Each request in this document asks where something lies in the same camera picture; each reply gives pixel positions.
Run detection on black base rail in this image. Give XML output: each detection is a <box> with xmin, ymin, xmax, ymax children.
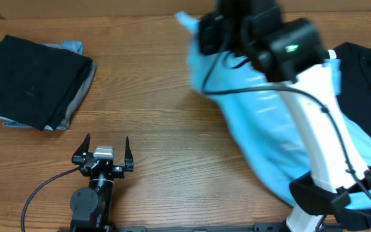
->
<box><xmin>59</xmin><ymin>222</ymin><xmax>290</xmax><ymax>232</ymax></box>

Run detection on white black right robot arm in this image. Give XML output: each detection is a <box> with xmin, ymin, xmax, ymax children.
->
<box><xmin>198</xmin><ymin>0</ymin><xmax>371</xmax><ymax>231</ymax></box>

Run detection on folded black garment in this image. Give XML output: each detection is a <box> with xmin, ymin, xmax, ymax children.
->
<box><xmin>0</xmin><ymin>35</ymin><xmax>94</xmax><ymax>131</ymax></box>

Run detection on cardboard back wall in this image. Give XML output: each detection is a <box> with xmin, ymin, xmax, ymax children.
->
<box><xmin>0</xmin><ymin>0</ymin><xmax>371</xmax><ymax>19</ymax></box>

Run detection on black t-shirt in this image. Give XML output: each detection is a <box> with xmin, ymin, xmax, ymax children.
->
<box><xmin>325</xmin><ymin>41</ymin><xmax>371</xmax><ymax>231</ymax></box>

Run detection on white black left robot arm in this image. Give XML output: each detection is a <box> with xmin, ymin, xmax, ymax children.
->
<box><xmin>70</xmin><ymin>135</ymin><xmax>134</xmax><ymax>232</ymax></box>

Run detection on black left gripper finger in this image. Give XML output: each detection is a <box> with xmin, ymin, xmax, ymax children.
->
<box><xmin>124</xmin><ymin>137</ymin><xmax>133</xmax><ymax>160</ymax></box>
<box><xmin>73</xmin><ymin>133</ymin><xmax>91</xmax><ymax>156</ymax></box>

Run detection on folded light blue garment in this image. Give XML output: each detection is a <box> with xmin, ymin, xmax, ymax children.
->
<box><xmin>44</xmin><ymin>41</ymin><xmax>83</xmax><ymax>55</ymax></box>

